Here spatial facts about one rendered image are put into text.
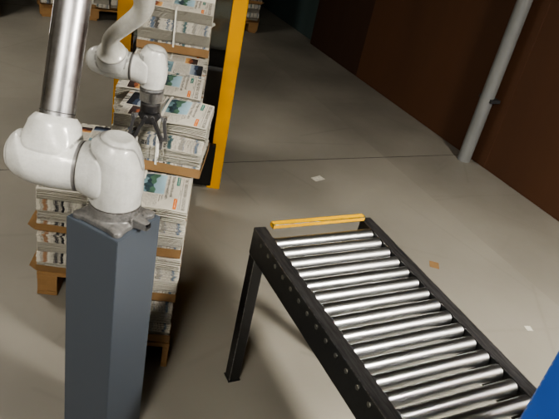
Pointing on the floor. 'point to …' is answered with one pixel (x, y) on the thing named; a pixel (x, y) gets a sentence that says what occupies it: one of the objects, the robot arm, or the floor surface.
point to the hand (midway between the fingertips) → (146, 149)
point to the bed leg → (253, 275)
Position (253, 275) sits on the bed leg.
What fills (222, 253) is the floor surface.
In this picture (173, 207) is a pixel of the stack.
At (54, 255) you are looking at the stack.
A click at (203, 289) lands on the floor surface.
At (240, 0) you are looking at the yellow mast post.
